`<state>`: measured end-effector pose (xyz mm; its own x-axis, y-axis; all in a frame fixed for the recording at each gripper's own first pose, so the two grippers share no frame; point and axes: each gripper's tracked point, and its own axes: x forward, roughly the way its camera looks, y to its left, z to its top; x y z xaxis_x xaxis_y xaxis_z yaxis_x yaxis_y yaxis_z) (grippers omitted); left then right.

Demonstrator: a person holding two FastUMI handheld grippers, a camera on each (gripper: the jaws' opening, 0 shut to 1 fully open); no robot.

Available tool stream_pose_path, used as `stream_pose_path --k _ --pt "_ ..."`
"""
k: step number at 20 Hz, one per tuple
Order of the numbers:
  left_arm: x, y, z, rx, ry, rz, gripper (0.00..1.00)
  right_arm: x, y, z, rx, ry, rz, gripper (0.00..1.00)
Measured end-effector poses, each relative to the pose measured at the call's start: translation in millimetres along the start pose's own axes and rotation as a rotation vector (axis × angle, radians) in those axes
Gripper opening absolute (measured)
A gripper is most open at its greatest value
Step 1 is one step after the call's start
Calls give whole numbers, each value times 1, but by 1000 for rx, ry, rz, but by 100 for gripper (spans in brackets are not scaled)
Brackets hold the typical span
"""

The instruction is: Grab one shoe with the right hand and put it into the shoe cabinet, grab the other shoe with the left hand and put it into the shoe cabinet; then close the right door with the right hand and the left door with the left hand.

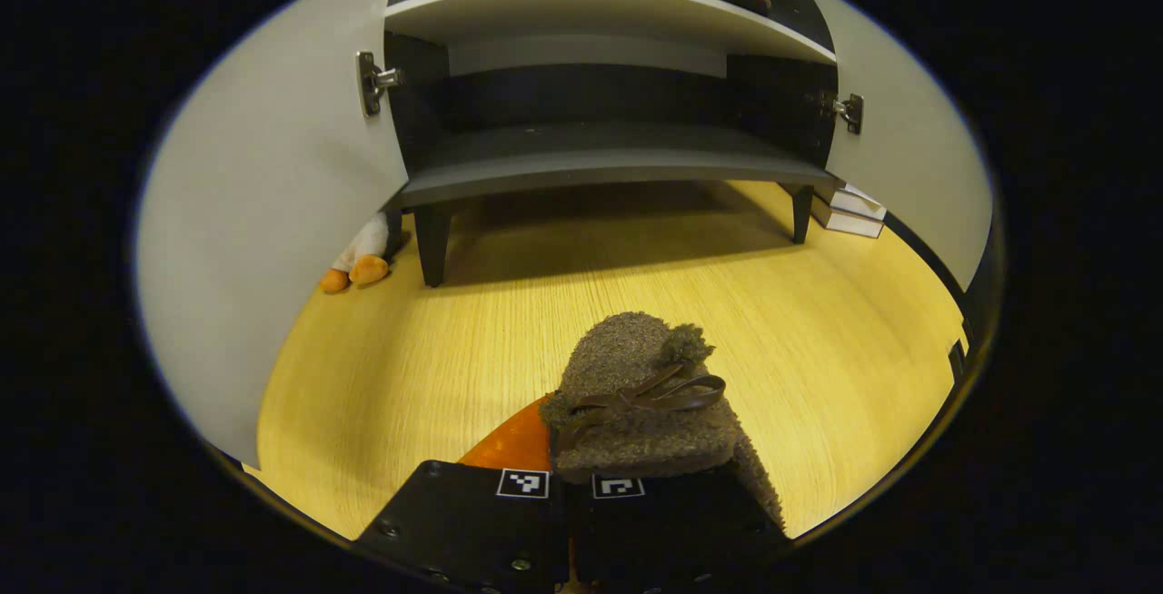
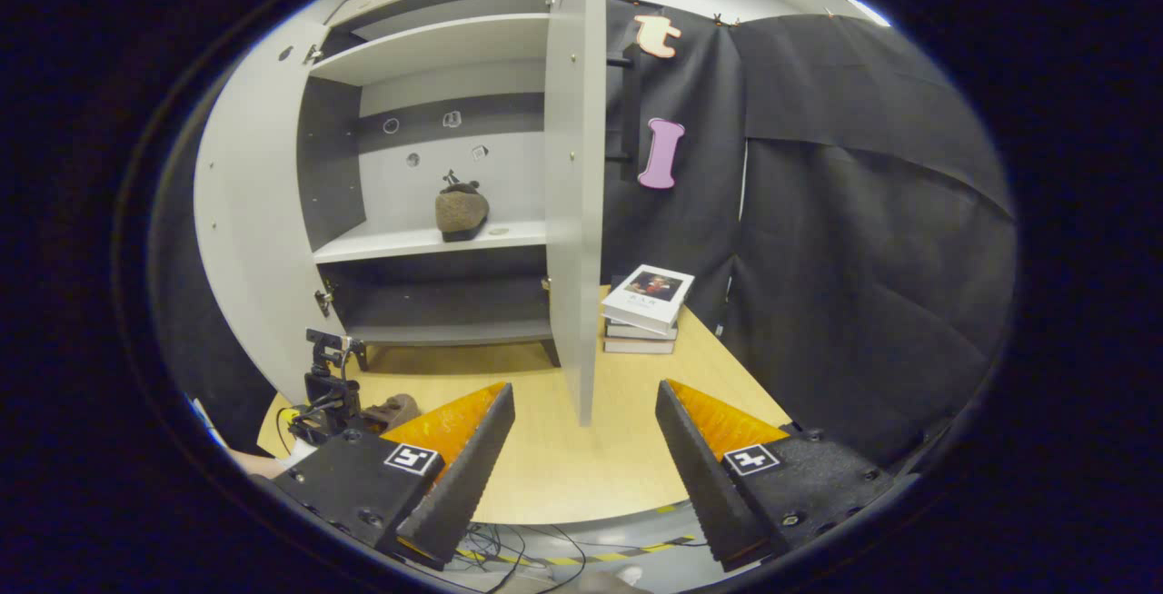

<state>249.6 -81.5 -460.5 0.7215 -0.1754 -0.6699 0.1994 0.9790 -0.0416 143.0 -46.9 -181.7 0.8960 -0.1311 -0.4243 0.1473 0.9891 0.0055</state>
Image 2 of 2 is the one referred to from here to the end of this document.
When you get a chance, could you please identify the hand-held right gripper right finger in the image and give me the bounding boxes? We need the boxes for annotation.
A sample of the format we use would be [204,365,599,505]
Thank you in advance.
[655,380,920,574]

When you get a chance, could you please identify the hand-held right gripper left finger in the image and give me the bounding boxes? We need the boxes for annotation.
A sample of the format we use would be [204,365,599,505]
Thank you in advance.
[250,382,516,570]

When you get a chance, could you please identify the grey cabinet door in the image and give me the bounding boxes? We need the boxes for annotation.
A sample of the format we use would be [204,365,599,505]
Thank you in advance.
[193,17,333,404]
[543,0,642,427]

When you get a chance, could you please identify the grey shoe cabinet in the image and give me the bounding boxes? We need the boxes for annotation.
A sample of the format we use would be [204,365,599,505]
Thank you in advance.
[295,0,569,368]

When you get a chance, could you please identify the person's white footwear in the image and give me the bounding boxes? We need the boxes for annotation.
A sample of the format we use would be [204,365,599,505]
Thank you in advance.
[581,565,651,593]

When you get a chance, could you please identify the white portrait cover book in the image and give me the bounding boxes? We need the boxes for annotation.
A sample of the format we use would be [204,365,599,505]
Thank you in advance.
[601,264,696,335]

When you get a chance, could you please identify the black backdrop cloth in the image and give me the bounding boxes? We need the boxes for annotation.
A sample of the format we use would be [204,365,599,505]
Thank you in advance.
[150,0,1019,470]

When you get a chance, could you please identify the tangle of black cables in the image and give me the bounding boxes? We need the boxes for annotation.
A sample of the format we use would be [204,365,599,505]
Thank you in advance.
[454,524,587,591]

